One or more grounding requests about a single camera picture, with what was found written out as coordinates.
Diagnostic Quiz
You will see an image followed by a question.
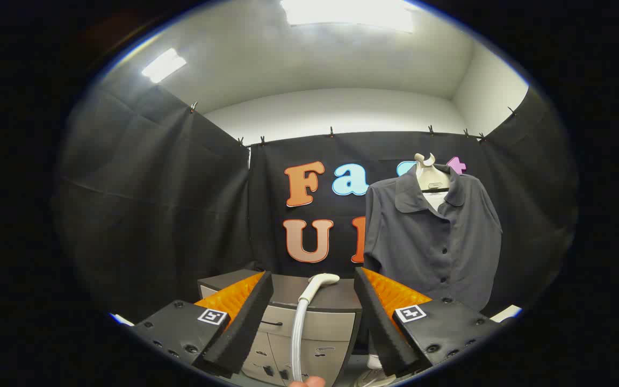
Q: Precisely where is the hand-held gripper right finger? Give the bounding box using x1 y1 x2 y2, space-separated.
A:
354 266 505 378

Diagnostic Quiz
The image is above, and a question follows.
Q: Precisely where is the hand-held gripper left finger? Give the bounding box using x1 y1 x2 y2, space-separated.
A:
132 270 275 378

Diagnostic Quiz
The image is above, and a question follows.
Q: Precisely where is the white garment steamer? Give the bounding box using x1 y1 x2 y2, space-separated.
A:
291 273 341 383

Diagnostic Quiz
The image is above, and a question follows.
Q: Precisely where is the grey button shirt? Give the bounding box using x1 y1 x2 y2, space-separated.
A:
362 164 503 313

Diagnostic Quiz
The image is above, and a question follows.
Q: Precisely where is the grey cabinet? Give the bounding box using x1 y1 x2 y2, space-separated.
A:
198 269 364 387

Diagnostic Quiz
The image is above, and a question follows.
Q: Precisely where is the white table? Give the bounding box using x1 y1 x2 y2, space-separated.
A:
490 305 523 323

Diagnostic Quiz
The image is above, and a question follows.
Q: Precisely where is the cream dress form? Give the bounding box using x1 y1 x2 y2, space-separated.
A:
413 153 452 211

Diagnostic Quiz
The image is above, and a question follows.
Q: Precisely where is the ceiling light panel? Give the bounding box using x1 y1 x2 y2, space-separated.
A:
280 0 416 34
141 48 187 84

